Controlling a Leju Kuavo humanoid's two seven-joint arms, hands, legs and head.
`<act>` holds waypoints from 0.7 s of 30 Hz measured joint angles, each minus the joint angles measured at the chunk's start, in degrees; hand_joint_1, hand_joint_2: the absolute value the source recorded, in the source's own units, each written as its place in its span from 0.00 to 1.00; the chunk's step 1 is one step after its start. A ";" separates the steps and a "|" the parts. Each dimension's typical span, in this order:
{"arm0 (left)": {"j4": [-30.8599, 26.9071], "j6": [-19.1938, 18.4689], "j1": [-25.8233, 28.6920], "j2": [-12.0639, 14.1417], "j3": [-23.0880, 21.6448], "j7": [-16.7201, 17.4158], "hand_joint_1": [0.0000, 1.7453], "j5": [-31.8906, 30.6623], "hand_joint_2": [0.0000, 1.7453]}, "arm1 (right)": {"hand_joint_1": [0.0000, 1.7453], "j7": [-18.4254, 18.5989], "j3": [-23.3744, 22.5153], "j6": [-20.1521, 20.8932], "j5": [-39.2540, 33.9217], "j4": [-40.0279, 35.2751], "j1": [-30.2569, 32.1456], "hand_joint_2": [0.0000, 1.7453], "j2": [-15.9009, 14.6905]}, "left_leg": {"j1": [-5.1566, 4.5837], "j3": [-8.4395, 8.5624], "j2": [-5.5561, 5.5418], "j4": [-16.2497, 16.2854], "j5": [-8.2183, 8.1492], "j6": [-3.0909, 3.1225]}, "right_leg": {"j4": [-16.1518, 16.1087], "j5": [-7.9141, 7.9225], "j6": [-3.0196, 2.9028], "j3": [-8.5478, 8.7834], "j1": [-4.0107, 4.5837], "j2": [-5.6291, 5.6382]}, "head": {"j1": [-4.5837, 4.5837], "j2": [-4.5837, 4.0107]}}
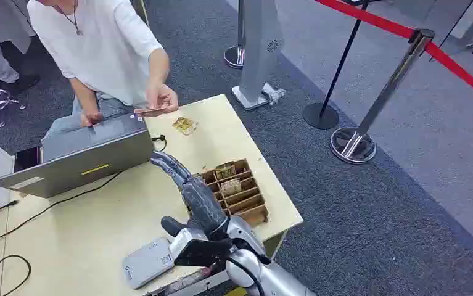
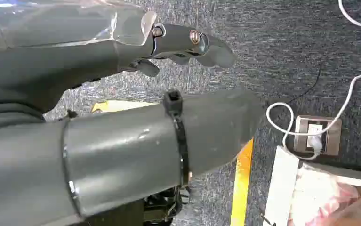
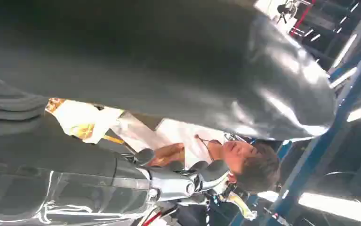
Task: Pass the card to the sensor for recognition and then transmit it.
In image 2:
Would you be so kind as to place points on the black robot foot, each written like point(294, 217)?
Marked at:
point(160, 209)

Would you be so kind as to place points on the yellow floor tape strip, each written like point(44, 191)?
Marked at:
point(241, 187)
point(118, 106)

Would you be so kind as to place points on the metal floor socket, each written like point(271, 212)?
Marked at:
point(333, 140)

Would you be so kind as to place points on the pink and white plastic bag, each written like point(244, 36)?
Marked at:
point(317, 196)

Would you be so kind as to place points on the white frame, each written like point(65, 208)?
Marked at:
point(281, 187)

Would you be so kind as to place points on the white power plug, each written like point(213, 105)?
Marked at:
point(315, 137)

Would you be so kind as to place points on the ribbed grey left arm sleeve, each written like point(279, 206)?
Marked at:
point(5, 117)

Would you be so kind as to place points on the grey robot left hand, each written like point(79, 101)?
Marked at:
point(111, 146)

